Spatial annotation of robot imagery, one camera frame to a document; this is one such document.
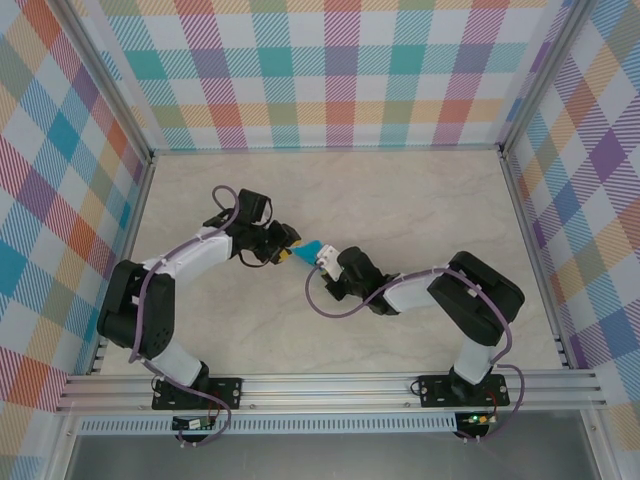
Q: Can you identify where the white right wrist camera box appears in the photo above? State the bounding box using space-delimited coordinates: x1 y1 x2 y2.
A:
314 243 341 269

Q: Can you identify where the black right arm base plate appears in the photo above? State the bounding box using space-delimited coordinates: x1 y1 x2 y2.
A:
418 374 511 409

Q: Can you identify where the aluminium table edge rail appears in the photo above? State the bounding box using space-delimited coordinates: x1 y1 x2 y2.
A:
88 152 157 376
498 149 575 371

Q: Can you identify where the thin black left gripper cable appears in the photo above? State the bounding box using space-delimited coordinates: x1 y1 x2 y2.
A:
237 248 270 269

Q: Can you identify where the blue paper sheet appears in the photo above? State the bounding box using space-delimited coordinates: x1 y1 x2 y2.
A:
291 239 326 266

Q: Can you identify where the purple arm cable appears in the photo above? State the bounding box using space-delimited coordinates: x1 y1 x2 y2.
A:
128 184 241 449
304 264 527 444

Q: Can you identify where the grey metal shelf plate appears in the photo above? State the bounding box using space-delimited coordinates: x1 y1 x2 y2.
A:
64 433 601 480

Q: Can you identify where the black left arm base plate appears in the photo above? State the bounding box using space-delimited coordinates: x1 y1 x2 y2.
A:
151 377 244 411

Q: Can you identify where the aluminium frame post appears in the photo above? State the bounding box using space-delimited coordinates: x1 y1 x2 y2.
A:
498 0 600 157
58 0 155 164

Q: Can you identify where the white slotted cable duct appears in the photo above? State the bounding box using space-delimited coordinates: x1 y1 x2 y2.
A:
77 412 459 435

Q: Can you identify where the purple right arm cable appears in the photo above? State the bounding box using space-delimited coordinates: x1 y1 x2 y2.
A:
304 264 527 444

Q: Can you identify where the dark circuit board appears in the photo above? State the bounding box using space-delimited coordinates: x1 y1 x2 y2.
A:
172 416 217 432

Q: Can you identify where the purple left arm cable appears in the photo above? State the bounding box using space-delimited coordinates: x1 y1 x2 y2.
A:
128 184 241 449

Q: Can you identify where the aluminium mounting rail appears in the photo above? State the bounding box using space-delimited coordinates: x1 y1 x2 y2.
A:
54 369 609 415

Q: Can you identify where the aluminium frame leg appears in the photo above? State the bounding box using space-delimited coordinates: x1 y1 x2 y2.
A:
47 413 79 480
580 409 617 480

